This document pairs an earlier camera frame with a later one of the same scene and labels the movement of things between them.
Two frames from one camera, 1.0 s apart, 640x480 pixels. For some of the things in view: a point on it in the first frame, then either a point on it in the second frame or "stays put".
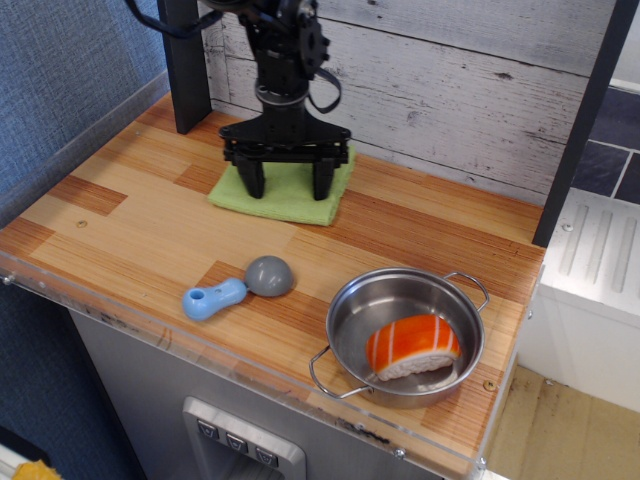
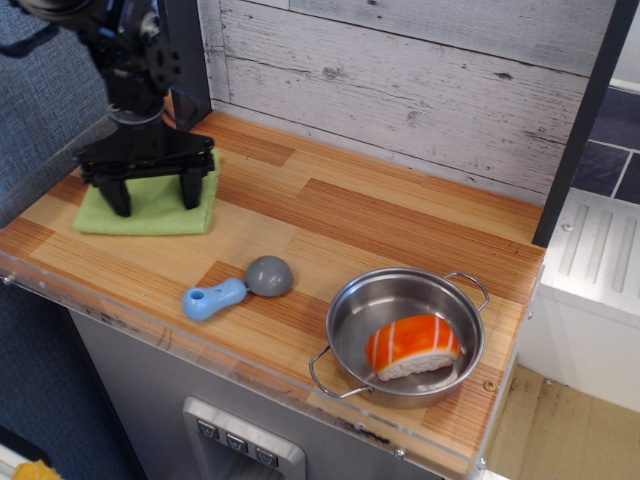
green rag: [289, 191] → [156, 207]
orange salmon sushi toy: [413, 346] stays put
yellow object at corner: [35, 470] stays put
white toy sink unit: [584, 331] stays put
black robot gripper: [283, 132] → [145, 149]
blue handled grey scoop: [267, 276] stays put
